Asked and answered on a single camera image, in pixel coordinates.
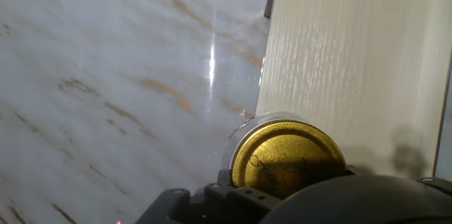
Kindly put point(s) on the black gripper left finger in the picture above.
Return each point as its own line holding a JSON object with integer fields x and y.
{"x": 212, "y": 206}

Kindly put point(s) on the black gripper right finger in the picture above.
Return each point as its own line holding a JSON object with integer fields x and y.
{"x": 441, "y": 186}

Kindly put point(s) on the glass jar gold lid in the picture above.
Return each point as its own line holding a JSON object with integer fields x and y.
{"x": 286, "y": 157}

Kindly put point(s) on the cream wooden shelf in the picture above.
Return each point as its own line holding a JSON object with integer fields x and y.
{"x": 353, "y": 58}

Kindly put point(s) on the marble pattern mat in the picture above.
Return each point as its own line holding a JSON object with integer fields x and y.
{"x": 106, "y": 75}

